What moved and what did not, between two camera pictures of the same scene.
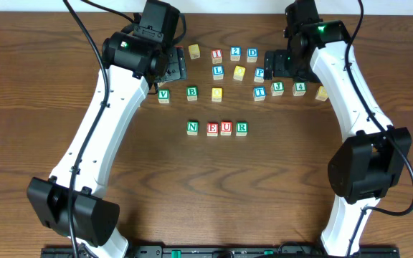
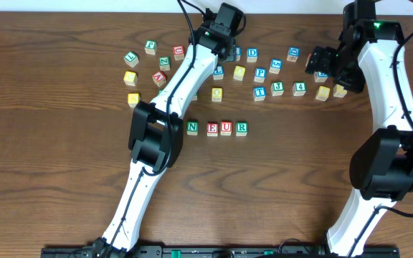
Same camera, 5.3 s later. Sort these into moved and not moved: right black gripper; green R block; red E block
Moved: right black gripper
Not moved: red E block; green R block
